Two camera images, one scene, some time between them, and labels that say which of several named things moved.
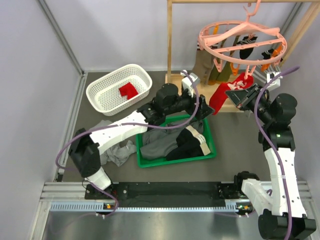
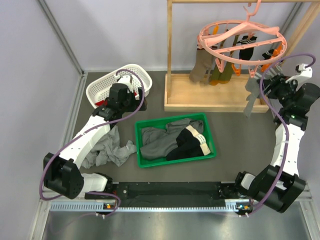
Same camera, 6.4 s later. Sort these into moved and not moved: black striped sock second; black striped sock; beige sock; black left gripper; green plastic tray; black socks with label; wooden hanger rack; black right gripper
Moved: black left gripper; black right gripper
Not moved: black striped sock; black striped sock second; black socks with label; beige sock; wooden hanger rack; green plastic tray
